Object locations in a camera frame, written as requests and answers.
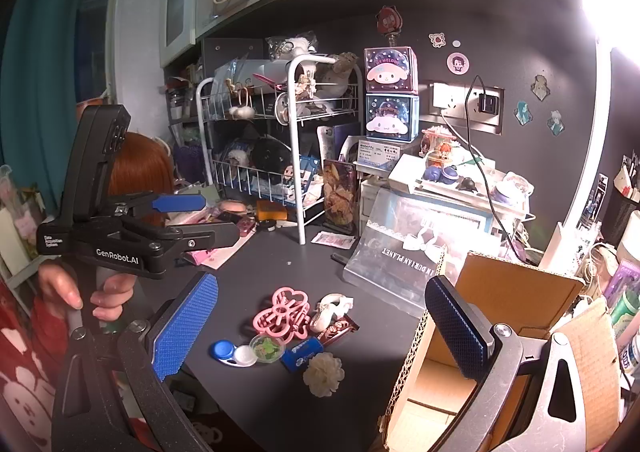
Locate red character spring ornament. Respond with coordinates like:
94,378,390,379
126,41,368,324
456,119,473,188
376,6,405,50

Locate cream flower hair tie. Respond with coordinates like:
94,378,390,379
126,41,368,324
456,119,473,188
302,352,346,398

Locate blue character card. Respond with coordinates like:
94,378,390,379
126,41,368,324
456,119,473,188
285,154,321,201

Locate grey furry plush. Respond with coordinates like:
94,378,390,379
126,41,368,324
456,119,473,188
224,151,251,173

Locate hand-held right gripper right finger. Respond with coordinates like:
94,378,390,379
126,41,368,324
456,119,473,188
424,275,626,452

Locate blue character box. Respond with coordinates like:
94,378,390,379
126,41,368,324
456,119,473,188
365,94,420,141

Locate pink sachet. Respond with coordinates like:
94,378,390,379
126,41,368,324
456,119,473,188
311,231,356,249

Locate pink flower hair claw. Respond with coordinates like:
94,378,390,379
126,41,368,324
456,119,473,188
252,286,313,344

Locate white box with blue label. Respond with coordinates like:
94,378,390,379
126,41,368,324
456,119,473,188
356,134,401,167

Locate beige tape dispenser ring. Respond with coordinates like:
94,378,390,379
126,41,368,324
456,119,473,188
325,294,355,315

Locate white desk lamp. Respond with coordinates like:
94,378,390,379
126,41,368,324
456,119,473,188
537,0,640,277

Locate black mesh pen holder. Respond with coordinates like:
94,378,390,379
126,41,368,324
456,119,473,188
600,157,640,245

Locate pink patterned box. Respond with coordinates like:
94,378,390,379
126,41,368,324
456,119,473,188
185,248,237,269

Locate orange box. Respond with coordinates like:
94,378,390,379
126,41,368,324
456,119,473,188
256,200,289,221

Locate black cable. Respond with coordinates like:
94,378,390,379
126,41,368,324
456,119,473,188
464,76,525,263

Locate black charger plug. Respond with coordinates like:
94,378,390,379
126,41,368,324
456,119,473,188
477,92,501,117

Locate small round green container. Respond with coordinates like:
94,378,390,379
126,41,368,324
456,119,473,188
249,334,287,364

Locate person's reddish hair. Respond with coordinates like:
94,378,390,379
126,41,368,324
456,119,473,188
107,132,176,227

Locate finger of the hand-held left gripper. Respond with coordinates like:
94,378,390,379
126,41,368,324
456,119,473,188
114,190,207,219
150,221,241,259

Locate white wall outlet panel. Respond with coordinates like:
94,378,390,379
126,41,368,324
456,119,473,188
432,82,505,135

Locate teal curtain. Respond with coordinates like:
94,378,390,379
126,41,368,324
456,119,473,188
0,0,103,193

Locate white tray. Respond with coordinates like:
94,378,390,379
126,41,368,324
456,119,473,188
387,154,536,221

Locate white cylinder humidifier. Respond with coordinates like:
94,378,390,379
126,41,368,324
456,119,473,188
616,224,640,260

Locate green bottle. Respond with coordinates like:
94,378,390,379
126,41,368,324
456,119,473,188
610,291,640,335

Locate white wire rack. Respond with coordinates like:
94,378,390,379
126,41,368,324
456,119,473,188
195,54,366,245

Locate blue rectangular packet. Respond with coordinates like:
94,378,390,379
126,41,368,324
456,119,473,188
280,337,321,373

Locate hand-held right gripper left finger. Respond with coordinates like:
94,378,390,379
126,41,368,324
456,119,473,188
52,271,221,452

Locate cream hair claw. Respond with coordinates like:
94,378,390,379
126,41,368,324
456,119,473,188
309,299,342,333

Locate clear zip bag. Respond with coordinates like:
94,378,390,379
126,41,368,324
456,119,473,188
342,192,496,317

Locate purple box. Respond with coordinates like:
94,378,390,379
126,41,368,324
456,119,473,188
602,261,640,303

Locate black plush toy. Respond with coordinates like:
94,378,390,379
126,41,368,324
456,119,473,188
247,137,293,183

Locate orange-haired figurine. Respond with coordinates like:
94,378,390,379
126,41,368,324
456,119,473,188
420,127,466,183

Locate brown chocolate snack wrapper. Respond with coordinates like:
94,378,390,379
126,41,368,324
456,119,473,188
317,317,361,347

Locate pink character box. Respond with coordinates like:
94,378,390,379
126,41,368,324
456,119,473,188
363,46,418,95

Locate cardboard box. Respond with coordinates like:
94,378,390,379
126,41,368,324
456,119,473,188
377,252,621,452

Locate dark art card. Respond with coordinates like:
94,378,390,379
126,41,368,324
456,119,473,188
322,159,361,233

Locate person's left hand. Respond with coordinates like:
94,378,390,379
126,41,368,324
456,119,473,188
37,259,136,323

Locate blue white contact lens case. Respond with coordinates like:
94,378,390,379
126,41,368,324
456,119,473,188
208,339,254,368

